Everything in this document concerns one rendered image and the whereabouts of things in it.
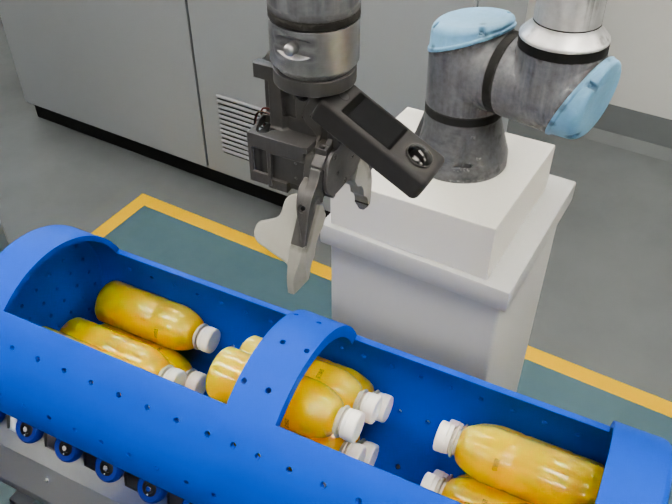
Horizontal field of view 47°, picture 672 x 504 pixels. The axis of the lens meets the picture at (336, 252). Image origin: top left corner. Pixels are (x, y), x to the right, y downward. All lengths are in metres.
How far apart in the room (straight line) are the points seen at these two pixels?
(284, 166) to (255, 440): 0.34
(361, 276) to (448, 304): 0.16
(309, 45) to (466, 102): 0.53
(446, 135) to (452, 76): 0.09
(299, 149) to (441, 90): 0.49
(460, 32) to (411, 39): 1.35
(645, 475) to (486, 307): 0.41
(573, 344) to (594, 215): 0.74
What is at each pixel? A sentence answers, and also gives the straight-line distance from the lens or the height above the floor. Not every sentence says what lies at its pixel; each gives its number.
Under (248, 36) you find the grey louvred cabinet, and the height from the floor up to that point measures 0.74.
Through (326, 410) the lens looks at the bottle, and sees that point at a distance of 0.93.
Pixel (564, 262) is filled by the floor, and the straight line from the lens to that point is 3.00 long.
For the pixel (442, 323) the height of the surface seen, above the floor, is 1.03.
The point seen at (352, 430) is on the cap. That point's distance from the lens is 0.93.
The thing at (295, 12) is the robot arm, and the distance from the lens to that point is 0.61.
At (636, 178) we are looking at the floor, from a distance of 3.55.
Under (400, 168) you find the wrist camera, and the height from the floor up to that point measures 1.55.
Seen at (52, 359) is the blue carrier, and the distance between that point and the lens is 1.03.
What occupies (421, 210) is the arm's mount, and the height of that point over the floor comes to 1.24.
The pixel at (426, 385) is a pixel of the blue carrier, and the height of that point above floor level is 1.09.
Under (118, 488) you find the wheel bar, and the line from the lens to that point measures 1.20.
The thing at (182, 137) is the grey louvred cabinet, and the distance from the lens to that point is 3.25.
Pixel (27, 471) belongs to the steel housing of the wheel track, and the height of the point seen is 0.88.
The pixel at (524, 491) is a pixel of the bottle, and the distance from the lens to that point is 0.96.
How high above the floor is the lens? 1.91
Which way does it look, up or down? 41 degrees down
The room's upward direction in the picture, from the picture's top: straight up
